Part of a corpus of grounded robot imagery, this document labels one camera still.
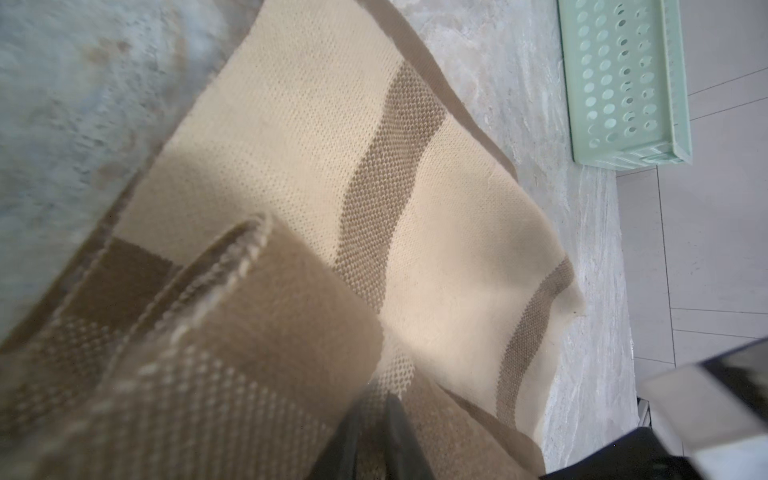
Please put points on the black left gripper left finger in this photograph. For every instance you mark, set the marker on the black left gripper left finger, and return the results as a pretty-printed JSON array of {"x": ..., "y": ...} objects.
[{"x": 338, "y": 460}]

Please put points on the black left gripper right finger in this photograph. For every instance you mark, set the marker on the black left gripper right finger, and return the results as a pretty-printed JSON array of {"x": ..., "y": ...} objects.
[{"x": 404, "y": 458}]

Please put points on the brown beige plaid scarf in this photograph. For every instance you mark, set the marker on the brown beige plaid scarf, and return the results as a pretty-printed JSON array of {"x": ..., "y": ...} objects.
[{"x": 327, "y": 225}]

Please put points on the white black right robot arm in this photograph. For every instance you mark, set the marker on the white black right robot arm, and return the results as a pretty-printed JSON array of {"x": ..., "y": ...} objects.
[{"x": 716, "y": 407}]

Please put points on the mint green plastic basket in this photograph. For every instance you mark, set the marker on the mint green plastic basket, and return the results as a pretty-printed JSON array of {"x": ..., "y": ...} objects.
[{"x": 625, "y": 83}]

